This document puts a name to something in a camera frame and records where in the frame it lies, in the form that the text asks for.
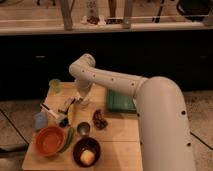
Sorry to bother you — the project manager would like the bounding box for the yellow lemon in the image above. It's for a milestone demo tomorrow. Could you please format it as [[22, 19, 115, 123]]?
[[80, 150, 95, 166]]

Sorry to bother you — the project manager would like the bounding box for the green plastic cup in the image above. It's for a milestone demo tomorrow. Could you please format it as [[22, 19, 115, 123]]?
[[49, 79, 61, 93]]

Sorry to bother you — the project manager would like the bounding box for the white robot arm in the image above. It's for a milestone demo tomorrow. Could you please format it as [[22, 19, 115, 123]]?
[[69, 54, 196, 171]]

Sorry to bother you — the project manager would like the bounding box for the bunch of dark grapes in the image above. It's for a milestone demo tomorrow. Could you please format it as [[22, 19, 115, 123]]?
[[92, 110, 108, 130]]

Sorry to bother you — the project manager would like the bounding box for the green cucumber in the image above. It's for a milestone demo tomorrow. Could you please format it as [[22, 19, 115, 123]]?
[[59, 127, 75, 153]]

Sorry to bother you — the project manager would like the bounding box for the blue paper cup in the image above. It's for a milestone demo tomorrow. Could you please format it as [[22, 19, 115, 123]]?
[[34, 112, 48, 131]]

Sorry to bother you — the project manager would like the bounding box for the orange bowl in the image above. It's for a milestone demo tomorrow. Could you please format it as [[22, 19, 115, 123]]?
[[35, 125, 66, 157]]

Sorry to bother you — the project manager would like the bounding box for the wooden table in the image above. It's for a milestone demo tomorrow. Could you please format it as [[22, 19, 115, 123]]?
[[22, 85, 142, 171]]

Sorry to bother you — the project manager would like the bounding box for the dark brown bowl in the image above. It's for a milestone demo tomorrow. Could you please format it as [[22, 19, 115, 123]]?
[[73, 137, 101, 168]]

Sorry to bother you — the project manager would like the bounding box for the small metal cup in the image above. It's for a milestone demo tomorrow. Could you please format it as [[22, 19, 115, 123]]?
[[77, 122, 90, 137]]

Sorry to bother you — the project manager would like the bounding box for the green dish rack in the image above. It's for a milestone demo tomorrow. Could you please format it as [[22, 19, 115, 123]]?
[[106, 90, 136, 113]]

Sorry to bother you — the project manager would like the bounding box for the white handled brush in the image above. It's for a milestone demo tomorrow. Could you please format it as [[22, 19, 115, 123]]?
[[40, 103, 68, 127]]

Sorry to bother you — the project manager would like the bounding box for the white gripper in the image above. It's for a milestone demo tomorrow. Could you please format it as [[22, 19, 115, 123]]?
[[74, 79, 92, 105]]

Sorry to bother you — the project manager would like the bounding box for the yellow banana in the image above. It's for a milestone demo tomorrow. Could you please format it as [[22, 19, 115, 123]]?
[[67, 104, 76, 126]]

